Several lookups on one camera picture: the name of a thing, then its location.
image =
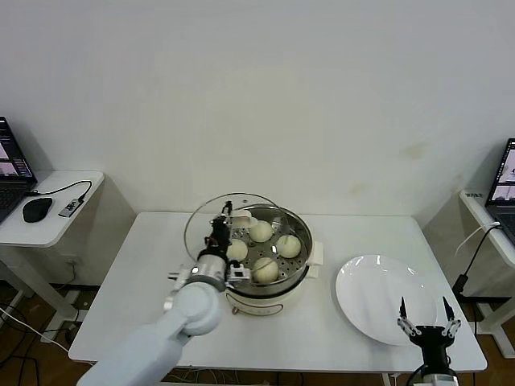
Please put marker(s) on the white steamed baozi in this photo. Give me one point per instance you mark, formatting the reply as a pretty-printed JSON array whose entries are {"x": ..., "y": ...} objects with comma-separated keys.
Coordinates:
[
  {"x": 265, "y": 270},
  {"x": 289, "y": 246},
  {"x": 261, "y": 232},
  {"x": 239, "y": 250}
]

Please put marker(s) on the white wall outlet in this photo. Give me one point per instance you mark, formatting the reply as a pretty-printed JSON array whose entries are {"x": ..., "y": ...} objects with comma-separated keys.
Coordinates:
[{"x": 72, "y": 260}]

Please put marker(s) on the dark open laptop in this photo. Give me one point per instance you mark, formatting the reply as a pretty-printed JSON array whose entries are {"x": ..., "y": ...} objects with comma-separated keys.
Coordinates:
[{"x": 505, "y": 181}]

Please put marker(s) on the white side table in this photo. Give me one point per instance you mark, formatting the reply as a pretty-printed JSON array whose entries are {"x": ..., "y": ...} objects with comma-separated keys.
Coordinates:
[
  {"x": 52, "y": 229},
  {"x": 476, "y": 209}
]

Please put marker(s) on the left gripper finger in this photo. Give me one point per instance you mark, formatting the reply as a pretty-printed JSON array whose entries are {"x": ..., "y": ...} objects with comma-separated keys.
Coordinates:
[
  {"x": 228, "y": 211},
  {"x": 215, "y": 222}
]

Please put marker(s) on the cream electric cooker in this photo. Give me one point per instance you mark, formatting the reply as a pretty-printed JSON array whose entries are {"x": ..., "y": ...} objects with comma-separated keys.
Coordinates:
[{"x": 265, "y": 301}]

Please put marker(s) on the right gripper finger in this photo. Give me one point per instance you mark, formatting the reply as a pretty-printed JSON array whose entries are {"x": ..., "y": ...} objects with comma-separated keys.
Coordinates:
[
  {"x": 448, "y": 311},
  {"x": 403, "y": 311}
]

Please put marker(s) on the black open laptop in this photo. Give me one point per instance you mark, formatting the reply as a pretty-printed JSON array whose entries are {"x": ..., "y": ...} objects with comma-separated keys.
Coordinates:
[{"x": 12, "y": 161}]

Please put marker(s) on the black power adapter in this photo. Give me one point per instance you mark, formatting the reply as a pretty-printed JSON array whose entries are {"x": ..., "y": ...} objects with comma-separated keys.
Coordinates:
[{"x": 462, "y": 284}]

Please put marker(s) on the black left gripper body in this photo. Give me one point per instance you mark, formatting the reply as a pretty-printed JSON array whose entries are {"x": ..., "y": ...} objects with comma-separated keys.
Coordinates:
[{"x": 219, "y": 239}]

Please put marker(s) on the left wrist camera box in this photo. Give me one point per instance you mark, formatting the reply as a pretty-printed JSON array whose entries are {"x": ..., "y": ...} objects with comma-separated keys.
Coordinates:
[{"x": 239, "y": 274}]

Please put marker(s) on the round glass lid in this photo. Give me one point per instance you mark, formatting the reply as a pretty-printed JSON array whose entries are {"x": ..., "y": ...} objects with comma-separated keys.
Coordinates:
[{"x": 201, "y": 225}]

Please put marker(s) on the black computer mouse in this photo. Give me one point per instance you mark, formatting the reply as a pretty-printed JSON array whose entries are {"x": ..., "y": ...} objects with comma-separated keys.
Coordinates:
[{"x": 37, "y": 209}]

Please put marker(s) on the round white plate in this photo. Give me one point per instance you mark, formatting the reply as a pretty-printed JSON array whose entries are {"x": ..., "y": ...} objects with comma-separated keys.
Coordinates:
[{"x": 374, "y": 289}]

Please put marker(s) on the small grey usb hub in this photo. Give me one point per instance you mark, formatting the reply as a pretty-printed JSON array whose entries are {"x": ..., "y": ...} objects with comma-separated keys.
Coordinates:
[{"x": 72, "y": 207}]

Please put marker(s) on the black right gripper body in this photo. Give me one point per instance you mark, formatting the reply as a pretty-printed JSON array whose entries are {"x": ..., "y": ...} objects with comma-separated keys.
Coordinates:
[{"x": 432, "y": 342}]

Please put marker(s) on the stainless steel steamer basket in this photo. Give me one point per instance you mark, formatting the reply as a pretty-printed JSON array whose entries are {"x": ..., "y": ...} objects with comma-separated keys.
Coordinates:
[{"x": 301, "y": 237}]

